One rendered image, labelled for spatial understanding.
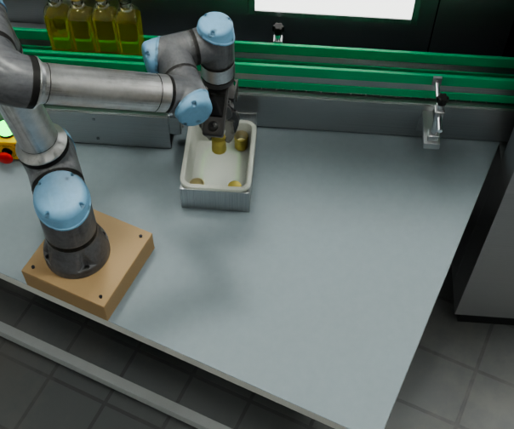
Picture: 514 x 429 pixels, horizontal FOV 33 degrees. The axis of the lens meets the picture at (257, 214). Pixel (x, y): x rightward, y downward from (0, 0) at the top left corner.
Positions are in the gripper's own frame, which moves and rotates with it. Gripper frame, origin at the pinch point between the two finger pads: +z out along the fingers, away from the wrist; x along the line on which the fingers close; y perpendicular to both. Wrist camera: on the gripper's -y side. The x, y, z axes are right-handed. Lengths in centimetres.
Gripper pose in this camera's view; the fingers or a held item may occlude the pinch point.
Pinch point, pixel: (219, 140)
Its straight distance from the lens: 204.6
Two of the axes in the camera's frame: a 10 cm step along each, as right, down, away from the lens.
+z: -0.1, 5.7, 8.2
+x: -9.8, -1.5, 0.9
